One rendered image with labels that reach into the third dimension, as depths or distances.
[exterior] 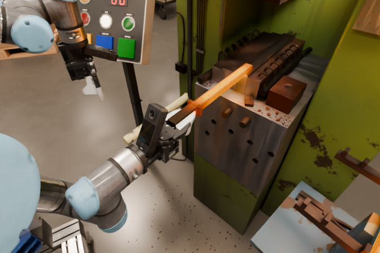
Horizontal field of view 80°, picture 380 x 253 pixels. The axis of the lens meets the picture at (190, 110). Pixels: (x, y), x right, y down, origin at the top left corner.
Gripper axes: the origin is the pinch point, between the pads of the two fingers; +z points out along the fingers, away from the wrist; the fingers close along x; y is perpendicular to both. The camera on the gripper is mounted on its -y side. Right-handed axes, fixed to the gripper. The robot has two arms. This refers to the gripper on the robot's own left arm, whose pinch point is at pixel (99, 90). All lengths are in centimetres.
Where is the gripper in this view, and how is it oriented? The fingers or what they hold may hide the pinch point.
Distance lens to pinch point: 90.1
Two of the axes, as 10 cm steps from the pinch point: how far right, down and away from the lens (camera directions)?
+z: 0.0, 7.4, 6.7
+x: 4.8, 5.9, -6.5
